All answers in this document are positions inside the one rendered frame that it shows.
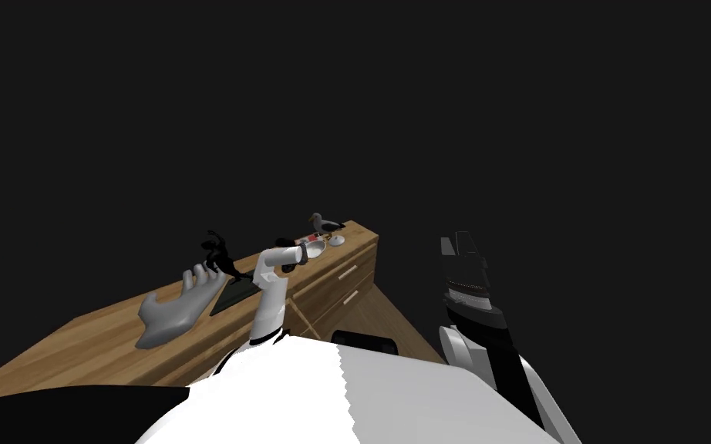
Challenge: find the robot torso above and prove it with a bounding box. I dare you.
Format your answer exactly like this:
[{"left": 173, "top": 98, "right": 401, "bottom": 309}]
[{"left": 136, "top": 329, "right": 563, "bottom": 444}]

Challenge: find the wooden dresser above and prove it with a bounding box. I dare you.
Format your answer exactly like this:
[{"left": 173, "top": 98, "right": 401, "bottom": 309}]
[{"left": 0, "top": 220, "right": 380, "bottom": 408}]

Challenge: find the dark flat slab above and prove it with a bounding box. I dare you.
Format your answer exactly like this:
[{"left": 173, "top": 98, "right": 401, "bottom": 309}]
[{"left": 209, "top": 271, "right": 259, "bottom": 318}]

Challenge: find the grey seagull figurine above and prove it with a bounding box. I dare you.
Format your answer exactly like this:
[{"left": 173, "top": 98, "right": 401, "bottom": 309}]
[{"left": 308, "top": 212, "right": 347, "bottom": 247}]

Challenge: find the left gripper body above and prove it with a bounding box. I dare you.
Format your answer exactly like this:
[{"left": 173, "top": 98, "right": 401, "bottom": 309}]
[{"left": 275, "top": 237, "right": 300, "bottom": 274}]

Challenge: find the black horse statue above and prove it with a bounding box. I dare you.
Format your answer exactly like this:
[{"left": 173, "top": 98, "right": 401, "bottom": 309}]
[{"left": 200, "top": 230, "right": 253, "bottom": 283}]

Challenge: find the grey hand sculpture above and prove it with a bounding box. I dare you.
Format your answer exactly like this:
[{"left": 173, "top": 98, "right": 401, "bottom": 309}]
[{"left": 136, "top": 264, "right": 229, "bottom": 351}]

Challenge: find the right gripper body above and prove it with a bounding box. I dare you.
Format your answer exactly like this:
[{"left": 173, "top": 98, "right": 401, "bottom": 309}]
[{"left": 441, "top": 249, "right": 494, "bottom": 292}]

